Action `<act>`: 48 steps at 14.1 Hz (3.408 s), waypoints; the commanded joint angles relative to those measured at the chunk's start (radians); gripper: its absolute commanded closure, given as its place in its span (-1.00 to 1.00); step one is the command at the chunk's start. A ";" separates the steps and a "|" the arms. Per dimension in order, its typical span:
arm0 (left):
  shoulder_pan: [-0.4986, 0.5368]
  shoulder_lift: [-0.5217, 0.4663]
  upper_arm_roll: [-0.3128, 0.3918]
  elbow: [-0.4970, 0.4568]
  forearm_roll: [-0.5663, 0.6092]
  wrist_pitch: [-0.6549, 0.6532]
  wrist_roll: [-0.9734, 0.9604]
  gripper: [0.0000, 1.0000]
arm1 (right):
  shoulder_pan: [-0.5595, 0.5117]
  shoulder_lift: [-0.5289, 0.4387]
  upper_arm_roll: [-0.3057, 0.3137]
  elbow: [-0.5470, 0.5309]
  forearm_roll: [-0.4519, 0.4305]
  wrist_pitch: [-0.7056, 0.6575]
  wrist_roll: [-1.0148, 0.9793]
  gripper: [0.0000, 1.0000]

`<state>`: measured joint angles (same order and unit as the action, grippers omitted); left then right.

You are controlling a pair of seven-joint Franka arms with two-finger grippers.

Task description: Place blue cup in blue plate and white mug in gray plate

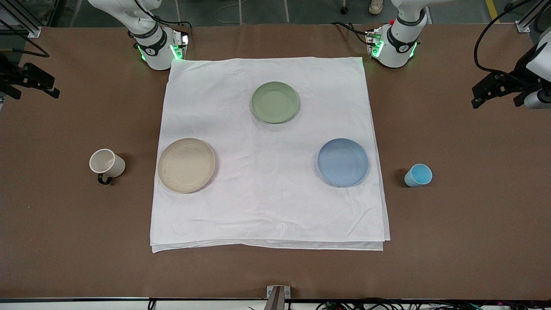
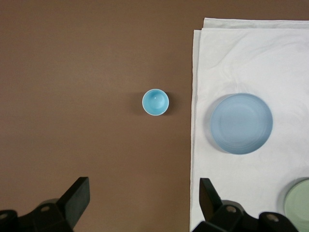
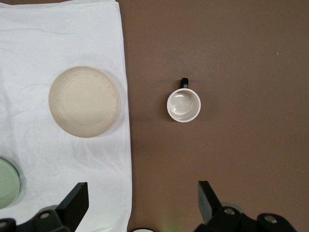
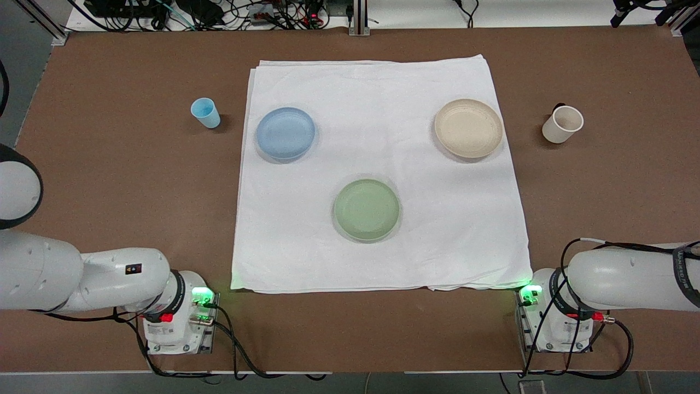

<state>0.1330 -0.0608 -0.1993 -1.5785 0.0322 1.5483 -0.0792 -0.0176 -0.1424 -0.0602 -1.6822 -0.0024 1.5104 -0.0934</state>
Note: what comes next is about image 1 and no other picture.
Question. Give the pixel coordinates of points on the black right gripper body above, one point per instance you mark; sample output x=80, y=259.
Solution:
x=9, y=74

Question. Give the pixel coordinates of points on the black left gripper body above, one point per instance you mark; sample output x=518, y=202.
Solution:
x=519, y=72

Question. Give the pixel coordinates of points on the blue paper cup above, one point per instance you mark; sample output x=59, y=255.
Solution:
x=418, y=175

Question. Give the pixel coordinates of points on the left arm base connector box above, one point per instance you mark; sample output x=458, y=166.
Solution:
x=373, y=43

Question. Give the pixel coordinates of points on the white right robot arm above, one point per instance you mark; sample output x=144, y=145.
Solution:
x=155, y=54

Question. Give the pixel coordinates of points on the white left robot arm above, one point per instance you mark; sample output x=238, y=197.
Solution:
x=394, y=51

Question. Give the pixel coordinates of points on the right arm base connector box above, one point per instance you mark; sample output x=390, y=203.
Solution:
x=180, y=45

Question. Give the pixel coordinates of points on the blue round plate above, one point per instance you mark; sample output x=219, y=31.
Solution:
x=343, y=162

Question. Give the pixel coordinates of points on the beige gray round plate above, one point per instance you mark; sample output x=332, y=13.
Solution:
x=186, y=165

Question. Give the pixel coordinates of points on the green round plate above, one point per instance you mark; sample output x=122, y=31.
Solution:
x=275, y=102

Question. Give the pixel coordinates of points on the white sneaker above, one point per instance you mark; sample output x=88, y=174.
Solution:
x=376, y=6

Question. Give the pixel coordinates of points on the white folded cloth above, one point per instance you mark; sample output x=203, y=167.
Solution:
x=267, y=181

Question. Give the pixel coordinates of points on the aluminium frame post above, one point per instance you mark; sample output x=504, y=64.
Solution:
x=26, y=23
x=527, y=21

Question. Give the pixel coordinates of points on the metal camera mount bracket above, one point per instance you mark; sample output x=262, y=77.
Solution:
x=278, y=297

